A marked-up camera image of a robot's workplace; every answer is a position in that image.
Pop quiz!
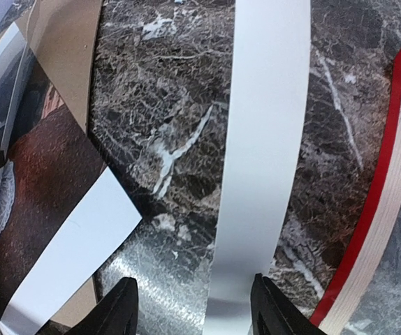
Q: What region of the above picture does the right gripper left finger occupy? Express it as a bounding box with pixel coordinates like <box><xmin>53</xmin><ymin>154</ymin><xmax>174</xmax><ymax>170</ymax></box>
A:
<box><xmin>43</xmin><ymin>276</ymin><xmax>140</xmax><ymax>335</ymax></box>

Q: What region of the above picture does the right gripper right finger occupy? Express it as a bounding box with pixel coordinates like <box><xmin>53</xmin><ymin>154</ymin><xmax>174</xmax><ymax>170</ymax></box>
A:
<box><xmin>250</xmin><ymin>274</ymin><xmax>326</xmax><ymax>335</ymax></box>

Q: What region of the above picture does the wooden picture frame red edge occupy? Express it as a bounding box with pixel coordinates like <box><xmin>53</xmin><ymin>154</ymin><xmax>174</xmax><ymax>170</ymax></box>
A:
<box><xmin>310</xmin><ymin>50</ymin><xmax>401</xmax><ymax>334</ymax></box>

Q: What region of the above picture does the printed photo of painting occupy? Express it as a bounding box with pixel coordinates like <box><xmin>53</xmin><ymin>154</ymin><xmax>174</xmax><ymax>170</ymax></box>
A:
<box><xmin>0</xmin><ymin>20</ymin><xmax>144</xmax><ymax>331</ymax></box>

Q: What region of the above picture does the brown backing board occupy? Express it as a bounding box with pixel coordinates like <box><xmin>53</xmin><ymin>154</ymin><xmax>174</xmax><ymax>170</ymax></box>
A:
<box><xmin>15</xmin><ymin>0</ymin><xmax>102</xmax><ymax>132</ymax></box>

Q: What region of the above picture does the white photo mat border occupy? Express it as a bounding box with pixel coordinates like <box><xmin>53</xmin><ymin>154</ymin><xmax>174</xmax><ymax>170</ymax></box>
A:
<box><xmin>203</xmin><ymin>1</ymin><xmax>311</xmax><ymax>334</ymax></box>

